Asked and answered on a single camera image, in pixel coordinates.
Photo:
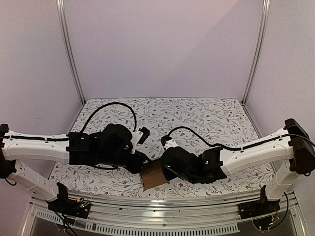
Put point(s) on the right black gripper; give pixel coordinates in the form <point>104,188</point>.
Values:
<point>165,170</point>

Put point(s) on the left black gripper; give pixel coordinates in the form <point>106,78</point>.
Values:
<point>136,167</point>

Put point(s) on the brown cardboard box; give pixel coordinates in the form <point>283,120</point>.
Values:
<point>152,175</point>

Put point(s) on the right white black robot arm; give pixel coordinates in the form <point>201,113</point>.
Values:
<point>290,144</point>

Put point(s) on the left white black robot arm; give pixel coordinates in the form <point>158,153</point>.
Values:
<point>113,147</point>

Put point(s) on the floral patterned table mat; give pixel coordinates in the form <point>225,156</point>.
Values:
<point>192,122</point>

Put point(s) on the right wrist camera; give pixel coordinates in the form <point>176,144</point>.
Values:
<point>168,142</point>

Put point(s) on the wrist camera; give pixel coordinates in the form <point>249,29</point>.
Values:
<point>168,142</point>
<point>139,137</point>

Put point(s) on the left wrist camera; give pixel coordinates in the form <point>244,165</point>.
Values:
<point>139,137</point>

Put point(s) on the front aluminium rail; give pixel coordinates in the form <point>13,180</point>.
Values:
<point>129,216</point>

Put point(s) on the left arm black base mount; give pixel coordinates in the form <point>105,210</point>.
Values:
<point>64,205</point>

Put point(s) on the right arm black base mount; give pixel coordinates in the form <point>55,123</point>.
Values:
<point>258,207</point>

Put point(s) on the left aluminium frame post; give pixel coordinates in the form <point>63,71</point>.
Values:
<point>69,50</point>

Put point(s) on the aluminium frame post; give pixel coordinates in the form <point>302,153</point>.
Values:
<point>258,48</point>
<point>69,50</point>

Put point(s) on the right aluminium frame post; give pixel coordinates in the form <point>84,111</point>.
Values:
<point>258,48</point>

